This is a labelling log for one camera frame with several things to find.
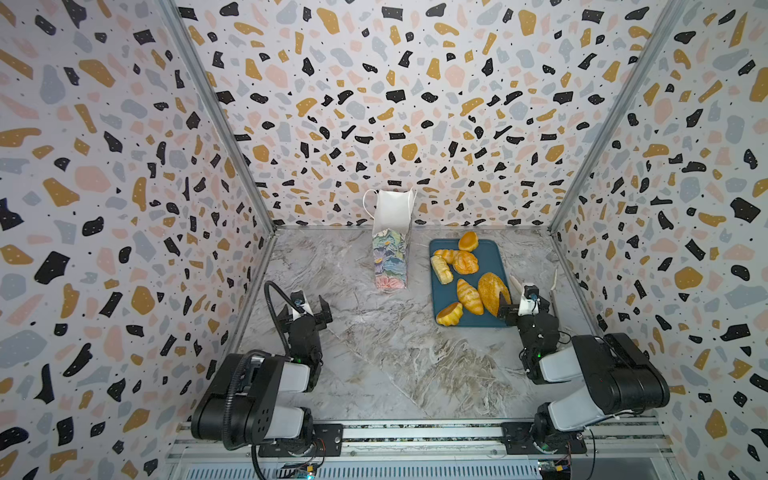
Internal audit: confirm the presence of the small yellow bread roll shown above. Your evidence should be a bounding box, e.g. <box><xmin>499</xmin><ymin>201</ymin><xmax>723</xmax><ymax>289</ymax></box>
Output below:
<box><xmin>436</xmin><ymin>302</ymin><xmax>463</xmax><ymax>327</ymax></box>

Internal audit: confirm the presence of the floral paper bag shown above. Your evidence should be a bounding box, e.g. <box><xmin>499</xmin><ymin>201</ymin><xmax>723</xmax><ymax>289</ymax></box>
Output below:
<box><xmin>362</xmin><ymin>189</ymin><xmax>416</xmax><ymax>291</ymax></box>

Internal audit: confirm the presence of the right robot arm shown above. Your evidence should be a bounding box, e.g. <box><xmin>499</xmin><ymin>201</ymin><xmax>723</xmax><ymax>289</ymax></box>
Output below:
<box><xmin>498</xmin><ymin>286</ymin><xmax>670</xmax><ymax>455</ymax></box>

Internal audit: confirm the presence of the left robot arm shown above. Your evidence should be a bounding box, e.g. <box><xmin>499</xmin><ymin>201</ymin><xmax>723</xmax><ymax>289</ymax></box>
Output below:
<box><xmin>191</xmin><ymin>291</ymin><xmax>333</xmax><ymax>456</ymax></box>

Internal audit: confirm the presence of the striped croissant bread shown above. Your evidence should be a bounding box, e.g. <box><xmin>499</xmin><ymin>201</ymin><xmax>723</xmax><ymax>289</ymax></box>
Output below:
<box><xmin>456</xmin><ymin>279</ymin><xmax>484</xmax><ymax>316</ymax></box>

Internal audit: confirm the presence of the twisted bread stick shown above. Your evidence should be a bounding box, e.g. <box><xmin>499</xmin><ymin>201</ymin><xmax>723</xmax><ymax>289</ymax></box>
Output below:
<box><xmin>434</xmin><ymin>249</ymin><xmax>459</xmax><ymax>265</ymax></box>

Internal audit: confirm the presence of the teal tray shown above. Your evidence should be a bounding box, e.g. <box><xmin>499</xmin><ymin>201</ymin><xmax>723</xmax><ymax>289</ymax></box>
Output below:
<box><xmin>430</xmin><ymin>239</ymin><xmax>512</xmax><ymax>328</ymax></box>

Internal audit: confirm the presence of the round folded bun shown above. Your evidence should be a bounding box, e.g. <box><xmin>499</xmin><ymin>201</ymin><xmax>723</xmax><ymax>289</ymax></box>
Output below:
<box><xmin>452</xmin><ymin>250</ymin><xmax>479</xmax><ymax>275</ymax></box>

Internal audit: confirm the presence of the pale rectangular pastry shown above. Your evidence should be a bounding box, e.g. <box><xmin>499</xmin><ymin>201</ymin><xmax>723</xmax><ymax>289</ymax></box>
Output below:
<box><xmin>430</xmin><ymin>255</ymin><xmax>454</xmax><ymax>285</ymax></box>

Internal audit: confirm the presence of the small round bun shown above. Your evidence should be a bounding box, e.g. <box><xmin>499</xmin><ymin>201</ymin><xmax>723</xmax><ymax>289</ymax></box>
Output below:
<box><xmin>458</xmin><ymin>231</ymin><xmax>479</xmax><ymax>252</ymax></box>

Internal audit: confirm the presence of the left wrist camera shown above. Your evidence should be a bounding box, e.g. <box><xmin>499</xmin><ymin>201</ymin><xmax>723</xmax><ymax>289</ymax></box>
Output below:
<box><xmin>290</xmin><ymin>290</ymin><xmax>313</xmax><ymax>320</ymax></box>

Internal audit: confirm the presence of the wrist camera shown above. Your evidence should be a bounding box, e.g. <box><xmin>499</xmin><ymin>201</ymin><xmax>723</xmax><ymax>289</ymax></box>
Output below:
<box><xmin>290</xmin><ymin>290</ymin><xmax>313</xmax><ymax>320</ymax></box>
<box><xmin>518</xmin><ymin>284</ymin><xmax>540</xmax><ymax>317</ymax></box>

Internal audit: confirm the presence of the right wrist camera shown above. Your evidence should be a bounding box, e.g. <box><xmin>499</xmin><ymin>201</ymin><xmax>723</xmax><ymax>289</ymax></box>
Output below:
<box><xmin>518</xmin><ymin>284</ymin><xmax>540</xmax><ymax>317</ymax></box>

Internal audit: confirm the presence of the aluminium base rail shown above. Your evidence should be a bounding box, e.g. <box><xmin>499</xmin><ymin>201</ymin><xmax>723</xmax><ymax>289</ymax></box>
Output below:
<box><xmin>166</xmin><ymin>416</ymin><xmax>684</xmax><ymax>479</ymax></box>

